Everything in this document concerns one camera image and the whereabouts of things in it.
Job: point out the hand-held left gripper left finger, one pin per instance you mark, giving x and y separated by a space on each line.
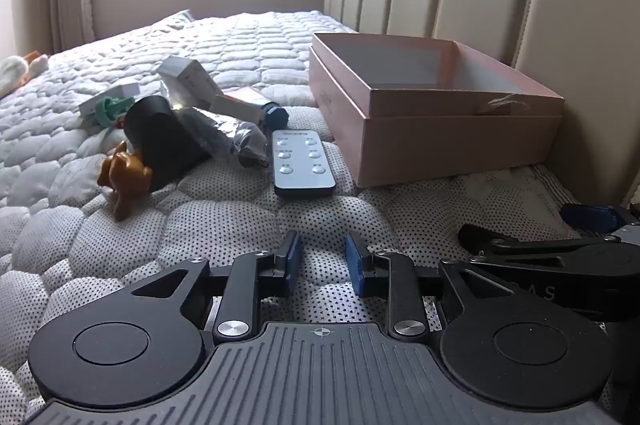
289 267

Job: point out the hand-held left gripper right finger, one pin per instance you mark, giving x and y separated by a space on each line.
356 267

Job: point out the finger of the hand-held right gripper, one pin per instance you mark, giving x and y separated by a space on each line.
590 217
482 237

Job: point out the grey remote control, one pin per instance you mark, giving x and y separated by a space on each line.
302 165

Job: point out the pink cardboard box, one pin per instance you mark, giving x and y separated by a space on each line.
430 115

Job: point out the silver foil packet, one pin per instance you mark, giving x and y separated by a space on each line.
225 135

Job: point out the blue capped bottle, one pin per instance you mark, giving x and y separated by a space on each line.
275 115

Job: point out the black cylinder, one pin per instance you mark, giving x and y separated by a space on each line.
160 140

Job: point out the brown toy figure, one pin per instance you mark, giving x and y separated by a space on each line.
127 177

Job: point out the large white cardboard box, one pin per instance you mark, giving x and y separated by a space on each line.
192 82

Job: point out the green plastic toy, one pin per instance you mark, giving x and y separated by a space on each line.
112 110

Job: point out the white quilted bed mattress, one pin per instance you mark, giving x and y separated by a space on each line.
200 230

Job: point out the white plush toy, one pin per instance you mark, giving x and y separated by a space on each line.
17 70

